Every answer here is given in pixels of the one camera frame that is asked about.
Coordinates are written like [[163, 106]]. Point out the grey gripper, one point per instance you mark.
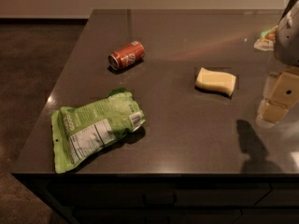
[[288, 39]]

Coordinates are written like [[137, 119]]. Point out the red coke can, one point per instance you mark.
[[126, 56]]

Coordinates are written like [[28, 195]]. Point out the crumpled snack wrapper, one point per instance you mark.
[[267, 40]]

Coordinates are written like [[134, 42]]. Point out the yellow sponge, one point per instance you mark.
[[215, 81]]

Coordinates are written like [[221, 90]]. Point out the green chip bag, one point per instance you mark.
[[78, 133]]

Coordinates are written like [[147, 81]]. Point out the dark cabinet drawers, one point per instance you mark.
[[99, 199]]

